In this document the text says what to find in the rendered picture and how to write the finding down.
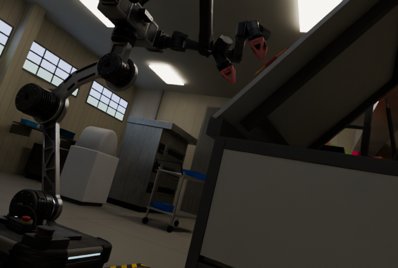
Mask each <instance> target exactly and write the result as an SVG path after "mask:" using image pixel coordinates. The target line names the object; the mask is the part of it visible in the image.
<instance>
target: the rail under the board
mask: <svg viewBox="0 0 398 268"><path fill-rule="evenodd" d="M206 135H208V136H209V137H211V138H213V139H214V140H215V137H216V136H222V137H226V138H235V139H244V140H249V139H247V138H246V137H245V136H244V135H242V134H241V133H240V132H239V131H238V130H237V129H235V128H234V127H233V126H232V125H231V124H230V123H228V122H227V121H226V120H225V119H223V118H214V117H210V119H209V122H208V126H207V131H206Z"/></svg>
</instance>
